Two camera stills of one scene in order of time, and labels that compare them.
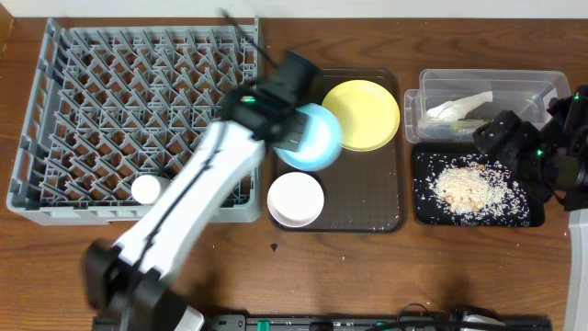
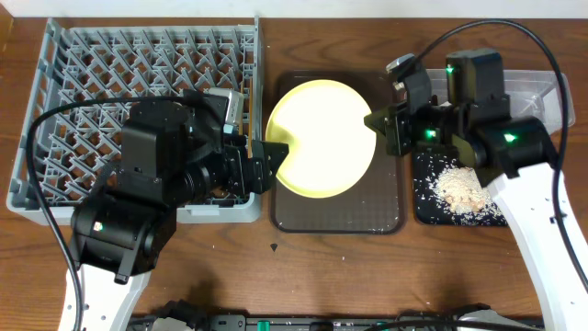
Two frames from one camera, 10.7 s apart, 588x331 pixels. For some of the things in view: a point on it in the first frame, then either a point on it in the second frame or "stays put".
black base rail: (333, 322) stays put
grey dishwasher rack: (113, 101) stays put
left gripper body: (293, 136) -> (233, 182)
